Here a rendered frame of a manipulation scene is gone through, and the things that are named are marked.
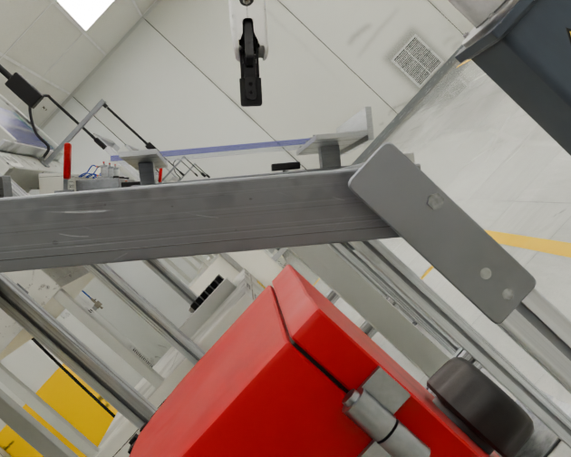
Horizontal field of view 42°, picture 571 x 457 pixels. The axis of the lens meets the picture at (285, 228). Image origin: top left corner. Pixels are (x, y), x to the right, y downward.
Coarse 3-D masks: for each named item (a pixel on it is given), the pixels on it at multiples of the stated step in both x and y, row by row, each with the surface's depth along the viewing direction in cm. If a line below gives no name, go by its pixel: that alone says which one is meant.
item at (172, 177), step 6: (126, 144) 694; (132, 150) 695; (138, 150) 759; (162, 168) 711; (168, 168) 770; (198, 168) 740; (162, 174) 712; (174, 174) 770; (186, 174) 740; (168, 180) 712; (174, 180) 736; (186, 258) 707; (198, 258) 775; (210, 258) 708; (282, 258) 712; (192, 264) 708; (204, 264) 708; (198, 270) 708
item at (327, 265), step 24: (312, 264) 157; (336, 264) 158; (336, 288) 158; (360, 288) 158; (360, 312) 158; (384, 312) 159; (384, 336) 161; (408, 336) 159; (432, 360) 160; (552, 432) 155; (528, 456) 156
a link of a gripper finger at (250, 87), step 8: (248, 72) 109; (240, 80) 111; (248, 80) 110; (256, 80) 111; (240, 88) 111; (248, 88) 110; (256, 88) 111; (240, 96) 111; (248, 96) 110; (256, 96) 111; (248, 104) 111; (256, 104) 111
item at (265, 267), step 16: (112, 144) 624; (128, 176) 567; (208, 256) 629; (224, 256) 559; (240, 256) 564; (256, 256) 565; (272, 256) 610; (208, 272) 563; (224, 272) 564; (256, 272) 565; (272, 272) 566; (192, 288) 563
